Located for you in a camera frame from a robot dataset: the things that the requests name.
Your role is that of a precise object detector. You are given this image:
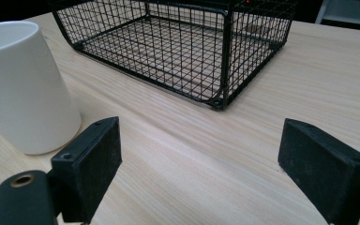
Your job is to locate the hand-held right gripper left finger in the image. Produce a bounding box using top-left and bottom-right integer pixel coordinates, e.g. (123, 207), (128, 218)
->
(50, 116), (123, 225)

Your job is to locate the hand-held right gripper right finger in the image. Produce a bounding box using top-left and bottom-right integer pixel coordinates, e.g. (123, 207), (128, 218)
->
(277, 117), (360, 225)

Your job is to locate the white cup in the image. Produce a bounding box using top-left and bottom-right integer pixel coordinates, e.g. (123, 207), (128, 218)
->
(0, 20), (83, 156)

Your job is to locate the black wire basket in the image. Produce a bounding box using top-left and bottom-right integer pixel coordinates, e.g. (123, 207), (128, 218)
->
(47, 0), (298, 111)

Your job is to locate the grey metal stand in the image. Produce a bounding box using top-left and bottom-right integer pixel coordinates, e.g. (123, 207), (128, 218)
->
(314, 0), (360, 28)

